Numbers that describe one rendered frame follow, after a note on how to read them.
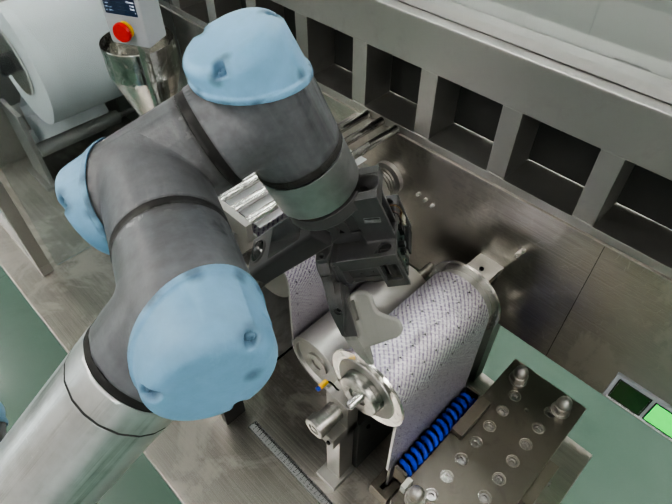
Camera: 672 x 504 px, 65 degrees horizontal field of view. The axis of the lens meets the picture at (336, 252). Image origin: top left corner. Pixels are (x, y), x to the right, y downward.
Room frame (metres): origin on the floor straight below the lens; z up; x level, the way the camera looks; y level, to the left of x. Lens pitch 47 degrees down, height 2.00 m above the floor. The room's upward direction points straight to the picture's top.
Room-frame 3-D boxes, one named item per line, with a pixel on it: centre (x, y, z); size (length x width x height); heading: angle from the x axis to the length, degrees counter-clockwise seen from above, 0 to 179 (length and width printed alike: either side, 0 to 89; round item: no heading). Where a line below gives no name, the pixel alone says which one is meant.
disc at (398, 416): (0.41, -0.05, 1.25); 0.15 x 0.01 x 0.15; 45
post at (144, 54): (0.83, 0.31, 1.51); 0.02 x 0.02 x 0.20
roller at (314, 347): (0.58, -0.05, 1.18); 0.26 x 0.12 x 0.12; 135
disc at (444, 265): (0.59, -0.23, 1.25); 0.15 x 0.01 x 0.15; 45
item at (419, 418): (0.45, -0.18, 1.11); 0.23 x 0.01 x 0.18; 135
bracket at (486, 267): (0.62, -0.26, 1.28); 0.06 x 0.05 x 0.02; 135
